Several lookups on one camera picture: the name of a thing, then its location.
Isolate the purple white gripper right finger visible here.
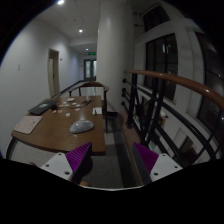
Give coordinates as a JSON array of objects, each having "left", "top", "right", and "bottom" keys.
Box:
[{"left": 132, "top": 143, "right": 182, "bottom": 182}]

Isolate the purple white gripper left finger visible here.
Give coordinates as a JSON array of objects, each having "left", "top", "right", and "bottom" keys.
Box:
[{"left": 41, "top": 142, "right": 93, "bottom": 183}]

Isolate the brown wooden table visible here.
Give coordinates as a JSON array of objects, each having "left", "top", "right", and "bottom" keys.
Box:
[{"left": 6, "top": 96, "right": 106, "bottom": 159}]

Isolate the wooden handrail black railing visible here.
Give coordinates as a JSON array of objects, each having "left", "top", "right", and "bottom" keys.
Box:
[{"left": 121, "top": 70, "right": 224, "bottom": 167}]

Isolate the white notepad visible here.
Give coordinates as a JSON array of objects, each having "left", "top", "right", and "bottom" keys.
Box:
[{"left": 92, "top": 107, "right": 102, "bottom": 115}]

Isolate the pink paper sheet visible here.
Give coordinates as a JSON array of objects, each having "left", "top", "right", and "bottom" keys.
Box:
[{"left": 14, "top": 116, "right": 42, "bottom": 134}]

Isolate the dark laptop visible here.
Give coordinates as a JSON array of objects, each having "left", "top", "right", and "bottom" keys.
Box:
[{"left": 29, "top": 100, "right": 57, "bottom": 115}]

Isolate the wooden chair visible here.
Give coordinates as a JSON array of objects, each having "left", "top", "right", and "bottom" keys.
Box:
[{"left": 68, "top": 81, "right": 109, "bottom": 115}]

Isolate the glass double door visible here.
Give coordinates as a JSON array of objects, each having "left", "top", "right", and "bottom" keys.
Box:
[{"left": 84, "top": 59, "right": 97, "bottom": 81}]

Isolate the cream side door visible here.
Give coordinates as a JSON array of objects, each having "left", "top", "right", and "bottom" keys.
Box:
[{"left": 48, "top": 49, "right": 60, "bottom": 97}]

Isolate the dark window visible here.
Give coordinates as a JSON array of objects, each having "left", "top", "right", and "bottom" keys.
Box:
[{"left": 144, "top": 34, "right": 178, "bottom": 100}]

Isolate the green exit sign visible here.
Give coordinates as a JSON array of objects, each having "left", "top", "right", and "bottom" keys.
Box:
[{"left": 88, "top": 52, "right": 96, "bottom": 56}]

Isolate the white round column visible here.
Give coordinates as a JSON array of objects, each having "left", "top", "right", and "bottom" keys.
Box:
[{"left": 96, "top": 0, "right": 134, "bottom": 112}]

